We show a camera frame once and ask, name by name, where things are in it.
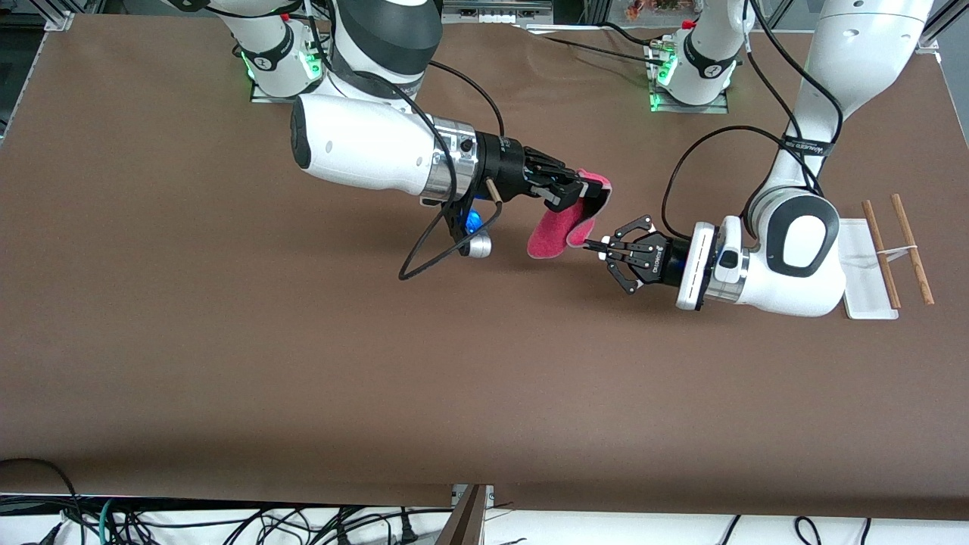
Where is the pink and grey towel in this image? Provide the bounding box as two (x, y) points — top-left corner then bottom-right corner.
(526, 167), (613, 261)

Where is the black table cable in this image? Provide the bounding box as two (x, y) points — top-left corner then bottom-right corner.
(526, 32), (673, 67)
(602, 21), (668, 48)

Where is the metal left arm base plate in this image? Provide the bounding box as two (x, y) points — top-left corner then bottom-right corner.
(645, 39), (732, 114)

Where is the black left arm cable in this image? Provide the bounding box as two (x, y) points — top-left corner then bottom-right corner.
(661, 0), (846, 244)

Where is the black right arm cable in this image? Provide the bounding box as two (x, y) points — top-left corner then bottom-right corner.
(398, 59), (506, 282)

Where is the aluminium frame post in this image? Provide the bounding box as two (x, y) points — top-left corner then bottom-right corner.
(912, 0), (969, 55)

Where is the small metal bracket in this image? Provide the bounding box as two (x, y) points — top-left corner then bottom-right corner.
(452, 484), (495, 509)

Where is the orange background clutter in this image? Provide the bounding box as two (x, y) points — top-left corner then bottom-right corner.
(625, 0), (701, 20)

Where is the black cable bundle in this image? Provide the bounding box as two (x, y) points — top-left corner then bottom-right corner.
(42, 503), (455, 545)

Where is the thick black floor cable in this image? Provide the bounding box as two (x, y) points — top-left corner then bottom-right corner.
(0, 457), (86, 545)

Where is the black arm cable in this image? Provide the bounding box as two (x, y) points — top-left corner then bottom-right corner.
(661, 0), (846, 244)
(398, 59), (506, 282)

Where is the wooden post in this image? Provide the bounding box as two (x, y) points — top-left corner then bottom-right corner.
(435, 484), (487, 545)

